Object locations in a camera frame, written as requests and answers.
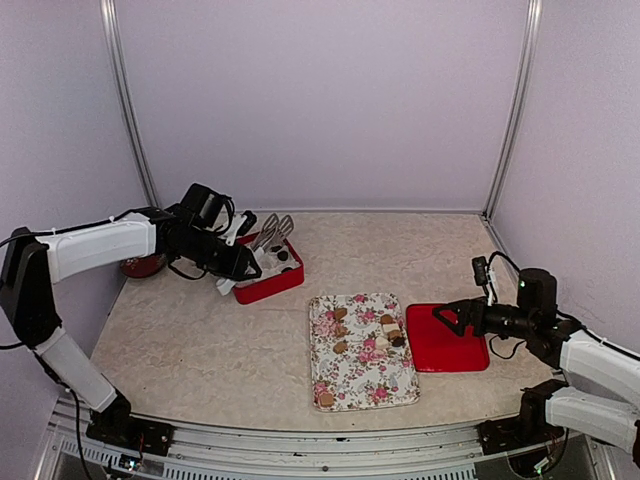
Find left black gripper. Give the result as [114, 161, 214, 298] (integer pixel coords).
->
[175, 226, 262, 281]

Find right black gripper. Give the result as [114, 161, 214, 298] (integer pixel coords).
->
[433, 295, 536, 339]

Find red box lid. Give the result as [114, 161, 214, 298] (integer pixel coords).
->
[406, 303, 490, 373]

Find silver metal serving tongs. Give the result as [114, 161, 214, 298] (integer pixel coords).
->
[214, 212, 296, 296]

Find brown cube chocolate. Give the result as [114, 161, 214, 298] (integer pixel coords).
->
[333, 341, 348, 354]

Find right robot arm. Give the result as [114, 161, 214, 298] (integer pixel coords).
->
[433, 268, 639, 458]

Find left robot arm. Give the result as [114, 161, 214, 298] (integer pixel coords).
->
[1, 208, 261, 445]

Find white paper chocolate cups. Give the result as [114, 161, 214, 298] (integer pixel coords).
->
[250, 241, 302, 281]

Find red chocolate box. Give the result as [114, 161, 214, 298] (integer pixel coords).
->
[232, 239, 305, 305]

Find dark chocolate on tray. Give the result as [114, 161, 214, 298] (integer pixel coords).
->
[391, 337, 406, 348]

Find white square chocolate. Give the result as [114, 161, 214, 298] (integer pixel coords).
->
[382, 323, 401, 334]

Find white cube chocolate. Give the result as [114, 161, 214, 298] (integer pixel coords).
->
[375, 336, 390, 350]

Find brown sweet chocolate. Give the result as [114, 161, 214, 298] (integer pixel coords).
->
[319, 392, 334, 407]

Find floral rectangular tray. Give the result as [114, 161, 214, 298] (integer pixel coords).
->
[309, 293, 420, 413]

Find red floral saucer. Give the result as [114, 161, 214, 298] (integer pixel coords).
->
[119, 254, 166, 279]

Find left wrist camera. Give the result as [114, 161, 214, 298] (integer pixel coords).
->
[221, 210, 257, 246]

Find aluminium table front rail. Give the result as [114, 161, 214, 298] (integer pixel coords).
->
[32, 396, 617, 479]

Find left aluminium frame post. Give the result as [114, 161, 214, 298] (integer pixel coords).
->
[100, 0, 160, 207]

